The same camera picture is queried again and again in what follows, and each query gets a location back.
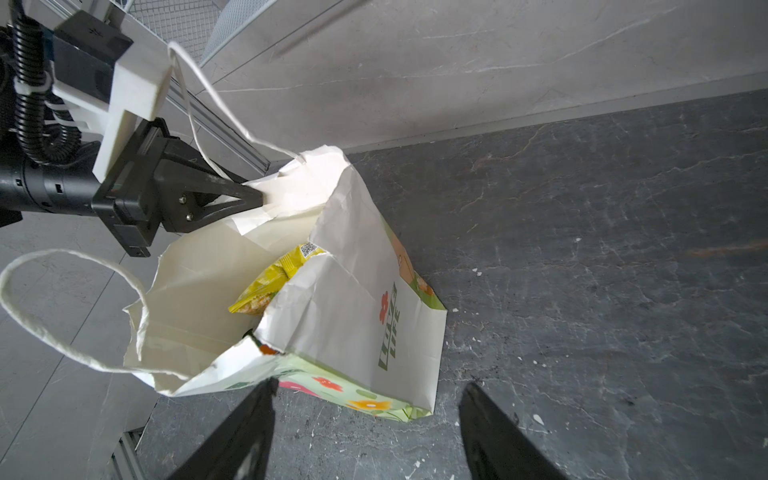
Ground yellow snack packet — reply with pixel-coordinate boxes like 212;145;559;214
229;242;326;316

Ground aluminium frame profile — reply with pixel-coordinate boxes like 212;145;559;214
35;0;272;176

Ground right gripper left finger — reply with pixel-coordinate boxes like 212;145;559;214
170;377;279;479

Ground white wire mesh basket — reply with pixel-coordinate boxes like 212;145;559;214
115;0;276;66

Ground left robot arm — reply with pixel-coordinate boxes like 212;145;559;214
1;119;263;257

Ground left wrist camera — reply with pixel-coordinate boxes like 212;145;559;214
52;11;171;181

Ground floral paper bag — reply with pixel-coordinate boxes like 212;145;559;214
0;40;449;423

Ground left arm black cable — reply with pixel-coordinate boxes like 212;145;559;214
0;0;83;166

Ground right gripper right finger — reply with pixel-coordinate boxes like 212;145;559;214
458;382;566;480

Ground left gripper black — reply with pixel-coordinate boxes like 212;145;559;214
91;118;263;257

